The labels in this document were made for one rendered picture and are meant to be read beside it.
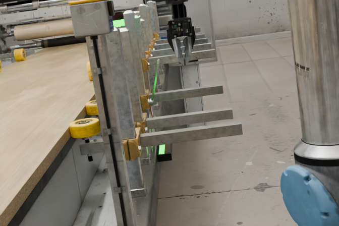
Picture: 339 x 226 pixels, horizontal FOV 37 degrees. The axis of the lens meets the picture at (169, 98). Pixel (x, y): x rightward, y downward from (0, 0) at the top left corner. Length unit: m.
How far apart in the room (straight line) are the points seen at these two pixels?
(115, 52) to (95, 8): 0.30
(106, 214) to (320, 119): 0.75
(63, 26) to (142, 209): 3.02
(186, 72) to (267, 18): 6.46
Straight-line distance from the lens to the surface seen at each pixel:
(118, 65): 1.28
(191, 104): 4.18
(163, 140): 1.36
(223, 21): 10.40
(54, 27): 4.20
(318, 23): 0.96
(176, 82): 4.26
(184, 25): 1.57
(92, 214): 1.53
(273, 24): 10.49
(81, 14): 1.00
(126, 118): 1.31
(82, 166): 1.69
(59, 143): 1.27
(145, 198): 1.36
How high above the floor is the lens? 1.22
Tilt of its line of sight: 12 degrees down
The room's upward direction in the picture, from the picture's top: 8 degrees counter-clockwise
